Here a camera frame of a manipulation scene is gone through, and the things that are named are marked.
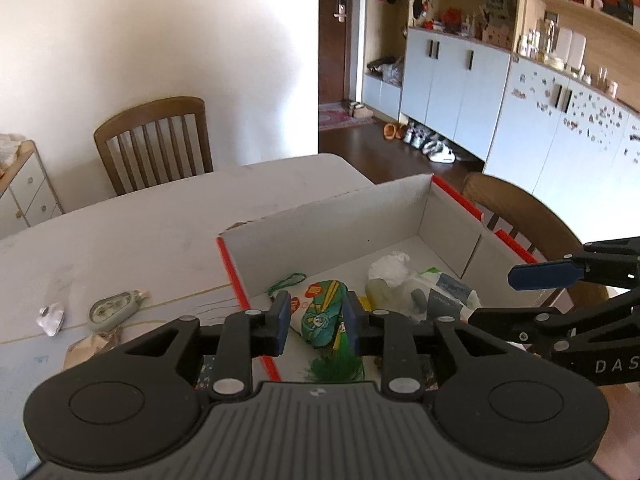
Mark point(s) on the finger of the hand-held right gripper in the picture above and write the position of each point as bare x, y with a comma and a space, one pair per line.
545, 274
530, 322

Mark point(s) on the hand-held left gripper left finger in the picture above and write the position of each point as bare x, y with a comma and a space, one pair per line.
281, 322

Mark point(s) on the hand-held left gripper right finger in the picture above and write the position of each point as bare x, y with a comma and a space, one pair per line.
352, 321

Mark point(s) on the embroidered green white pouch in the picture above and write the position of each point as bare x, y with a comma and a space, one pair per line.
320, 317

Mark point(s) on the red cardboard shoe box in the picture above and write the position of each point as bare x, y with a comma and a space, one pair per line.
350, 230

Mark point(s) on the wooden slat-back chair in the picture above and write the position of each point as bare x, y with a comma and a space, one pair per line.
520, 215
155, 142

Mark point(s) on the blue-grey packet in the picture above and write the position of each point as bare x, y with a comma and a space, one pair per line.
450, 296

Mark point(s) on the white green packet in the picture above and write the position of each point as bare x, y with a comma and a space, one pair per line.
431, 275

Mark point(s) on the white sneakers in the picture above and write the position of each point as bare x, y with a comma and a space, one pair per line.
436, 151

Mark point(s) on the pale green oval case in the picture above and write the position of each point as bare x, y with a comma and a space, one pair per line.
112, 307

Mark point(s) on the crumpled silver foil wrapper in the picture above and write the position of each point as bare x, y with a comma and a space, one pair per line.
91, 347

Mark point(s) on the orange slippers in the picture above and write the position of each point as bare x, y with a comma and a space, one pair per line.
392, 131

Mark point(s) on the patterned doormat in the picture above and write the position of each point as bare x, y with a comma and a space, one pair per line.
344, 118

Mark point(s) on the pale blue patterned table mat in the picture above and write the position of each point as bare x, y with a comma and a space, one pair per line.
75, 355

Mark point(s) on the beige slippers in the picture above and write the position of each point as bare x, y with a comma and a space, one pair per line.
360, 109

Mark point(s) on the crumpled white tissue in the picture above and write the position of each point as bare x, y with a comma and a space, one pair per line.
50, 319

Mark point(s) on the dark wooden door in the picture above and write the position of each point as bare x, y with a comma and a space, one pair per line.
340, 35

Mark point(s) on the wood and white sideboard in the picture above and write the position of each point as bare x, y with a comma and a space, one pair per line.
22, 190

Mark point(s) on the white and wood wall cabinet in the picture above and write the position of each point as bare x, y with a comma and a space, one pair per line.
500, 75

